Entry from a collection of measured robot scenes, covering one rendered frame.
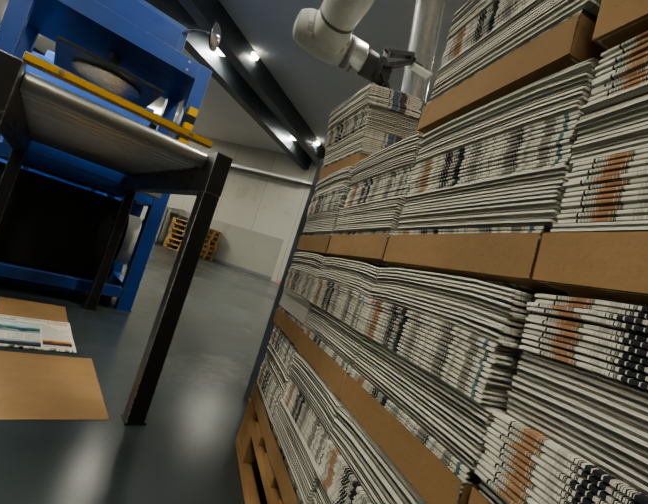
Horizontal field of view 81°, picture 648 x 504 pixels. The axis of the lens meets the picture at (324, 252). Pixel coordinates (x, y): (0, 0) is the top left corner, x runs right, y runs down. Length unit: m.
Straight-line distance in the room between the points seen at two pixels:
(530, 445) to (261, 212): 10.13
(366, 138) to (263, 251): 9.18
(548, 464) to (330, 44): 1.03
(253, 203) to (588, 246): 10.30
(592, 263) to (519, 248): 0.08
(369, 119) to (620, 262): 0.77
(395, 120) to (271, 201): 9.35
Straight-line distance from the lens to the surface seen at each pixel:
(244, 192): 10.77
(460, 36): 0.74
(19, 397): 1.35
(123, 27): 2.61
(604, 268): 0.35
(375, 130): 1.02
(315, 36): 1.15
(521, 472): 0.37
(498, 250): 0.42
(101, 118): 1.17
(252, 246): 10.27
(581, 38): 0.50
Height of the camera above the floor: 0.56
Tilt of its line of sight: 3 degrees up
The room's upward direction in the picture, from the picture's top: 17 degrees clockwise
